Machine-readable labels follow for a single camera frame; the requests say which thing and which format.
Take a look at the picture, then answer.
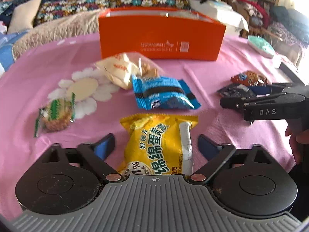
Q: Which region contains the teal soft pouch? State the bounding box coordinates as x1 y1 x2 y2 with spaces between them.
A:
247 35 276 58

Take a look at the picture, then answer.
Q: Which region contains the dark blue cloth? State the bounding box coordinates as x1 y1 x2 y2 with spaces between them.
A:
269 5 309 50

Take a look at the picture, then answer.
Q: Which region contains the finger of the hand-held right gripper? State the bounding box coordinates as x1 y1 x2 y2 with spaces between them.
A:
219 94 259 110
249 83 309 96

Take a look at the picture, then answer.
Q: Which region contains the clear cracker packet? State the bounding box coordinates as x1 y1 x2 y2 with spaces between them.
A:
130 56 160 78

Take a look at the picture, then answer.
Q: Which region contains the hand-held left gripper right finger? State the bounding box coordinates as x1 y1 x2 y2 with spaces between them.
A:
188 135 274 184

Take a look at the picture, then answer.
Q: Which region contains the person's right hand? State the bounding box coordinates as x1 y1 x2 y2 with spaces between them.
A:
285 125 309 165

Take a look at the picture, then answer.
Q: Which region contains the blue checked cloth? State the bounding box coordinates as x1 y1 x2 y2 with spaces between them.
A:
0 32 23 76

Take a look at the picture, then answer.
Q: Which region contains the green-edged biscuit packet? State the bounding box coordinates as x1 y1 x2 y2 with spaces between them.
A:
34 92 77 139

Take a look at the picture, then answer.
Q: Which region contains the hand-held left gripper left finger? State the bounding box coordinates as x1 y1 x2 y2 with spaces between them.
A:
40 133 125 183

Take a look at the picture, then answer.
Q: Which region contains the orange cardboard box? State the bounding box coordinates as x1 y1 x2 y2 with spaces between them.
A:
98 7 227 61

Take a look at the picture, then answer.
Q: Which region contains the dark blue snack packet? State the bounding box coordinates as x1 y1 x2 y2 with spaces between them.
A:
217 83 254 100

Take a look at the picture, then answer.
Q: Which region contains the beige quilted blanket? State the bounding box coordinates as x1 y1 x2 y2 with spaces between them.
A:
12 7 111 61

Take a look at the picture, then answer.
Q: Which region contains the yellow cake packet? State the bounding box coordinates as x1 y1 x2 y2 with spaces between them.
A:
117 113 199 176

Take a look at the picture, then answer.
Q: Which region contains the blue black-striped biscuit packet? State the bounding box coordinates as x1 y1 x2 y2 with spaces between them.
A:
132 75 202 111

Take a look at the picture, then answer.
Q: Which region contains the beige pillow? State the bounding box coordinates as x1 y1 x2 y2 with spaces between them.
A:
7 0 43 35

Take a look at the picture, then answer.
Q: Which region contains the red cloth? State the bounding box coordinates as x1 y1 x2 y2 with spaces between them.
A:
223 0 270 28

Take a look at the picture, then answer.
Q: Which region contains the cream snack packet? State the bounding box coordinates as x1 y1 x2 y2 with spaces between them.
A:
95 53 133 90

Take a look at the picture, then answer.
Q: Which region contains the orange brown snack packet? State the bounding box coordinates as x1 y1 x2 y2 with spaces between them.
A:
230 70 269 86

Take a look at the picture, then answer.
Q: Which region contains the floral crochet blanket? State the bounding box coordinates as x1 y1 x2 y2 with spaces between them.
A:
34 0 191 26

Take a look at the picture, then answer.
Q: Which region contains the pink flower-print sheet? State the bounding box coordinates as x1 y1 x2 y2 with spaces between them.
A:
0 30 305 220

